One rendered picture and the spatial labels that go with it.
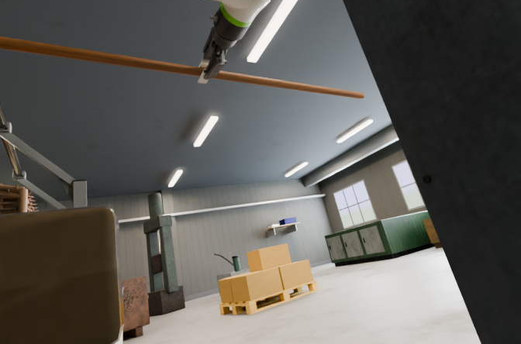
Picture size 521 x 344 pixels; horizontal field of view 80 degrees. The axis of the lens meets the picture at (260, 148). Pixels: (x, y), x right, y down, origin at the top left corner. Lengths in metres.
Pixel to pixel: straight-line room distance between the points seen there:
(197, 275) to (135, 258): 1.77
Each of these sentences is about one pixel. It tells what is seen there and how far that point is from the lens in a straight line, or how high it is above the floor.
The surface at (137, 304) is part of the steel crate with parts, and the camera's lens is 4.94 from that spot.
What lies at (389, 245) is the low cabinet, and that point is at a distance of 7.59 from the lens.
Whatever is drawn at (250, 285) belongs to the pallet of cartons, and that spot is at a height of 0.31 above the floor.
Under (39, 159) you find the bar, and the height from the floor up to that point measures 1.04.
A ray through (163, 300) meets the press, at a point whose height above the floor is 0.26.
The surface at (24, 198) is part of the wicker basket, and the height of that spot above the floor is 0.72.
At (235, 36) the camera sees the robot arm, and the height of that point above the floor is 1.13.
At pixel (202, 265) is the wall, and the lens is 9.74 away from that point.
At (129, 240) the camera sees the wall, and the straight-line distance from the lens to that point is 9.47.
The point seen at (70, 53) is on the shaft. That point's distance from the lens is 1.00.
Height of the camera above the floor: 0.56
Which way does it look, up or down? 20 degrees up
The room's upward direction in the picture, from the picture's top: 13 degrees counter-clockwise
